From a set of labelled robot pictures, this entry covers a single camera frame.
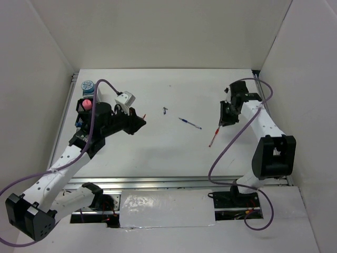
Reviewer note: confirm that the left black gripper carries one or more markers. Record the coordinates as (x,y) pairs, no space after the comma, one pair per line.
(134,123)

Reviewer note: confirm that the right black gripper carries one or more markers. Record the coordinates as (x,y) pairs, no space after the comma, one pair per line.
(224,119)

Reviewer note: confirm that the red pen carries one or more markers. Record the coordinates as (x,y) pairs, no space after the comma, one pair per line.
(215,134)

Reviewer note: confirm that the pink capped marker tube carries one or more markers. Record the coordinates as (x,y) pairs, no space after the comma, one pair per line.
(87,104)

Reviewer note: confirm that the blue slime jar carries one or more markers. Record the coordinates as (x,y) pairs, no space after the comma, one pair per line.
(88,88)

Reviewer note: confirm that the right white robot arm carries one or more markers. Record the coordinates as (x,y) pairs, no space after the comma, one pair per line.
(275,151)

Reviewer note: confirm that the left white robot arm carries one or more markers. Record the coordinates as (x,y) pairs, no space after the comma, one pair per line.
(37,210)

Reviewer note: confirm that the blue pen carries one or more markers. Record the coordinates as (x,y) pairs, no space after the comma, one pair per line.
(190,123)

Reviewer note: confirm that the black mesh container front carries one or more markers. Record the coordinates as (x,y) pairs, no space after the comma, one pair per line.
(84,118)

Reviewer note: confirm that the black mesh container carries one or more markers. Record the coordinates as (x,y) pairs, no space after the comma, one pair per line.
(84,118)
(79,107)

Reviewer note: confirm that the black mesh container rear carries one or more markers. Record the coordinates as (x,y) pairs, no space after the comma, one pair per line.
(79,107)

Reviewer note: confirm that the silver mesh container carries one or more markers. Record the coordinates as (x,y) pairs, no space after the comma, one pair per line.
(98,96)

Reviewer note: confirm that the white foil sheet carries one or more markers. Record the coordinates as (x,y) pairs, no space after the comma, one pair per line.
(166,209)

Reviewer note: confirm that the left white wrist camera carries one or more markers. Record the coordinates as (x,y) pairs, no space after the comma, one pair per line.
(125,100)

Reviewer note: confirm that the aluminium frame rail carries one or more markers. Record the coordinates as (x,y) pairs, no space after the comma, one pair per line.
(153,183)

